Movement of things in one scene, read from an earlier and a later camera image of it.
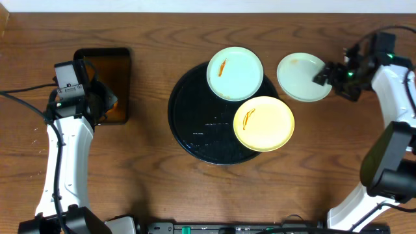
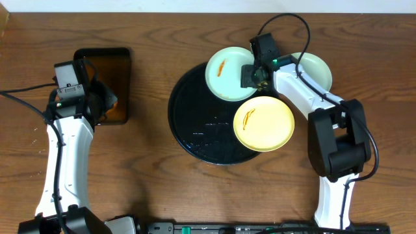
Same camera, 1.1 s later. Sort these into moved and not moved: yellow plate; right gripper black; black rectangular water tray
Moved: right gripper black
Not moved: yellow plate; black rectangular water tray
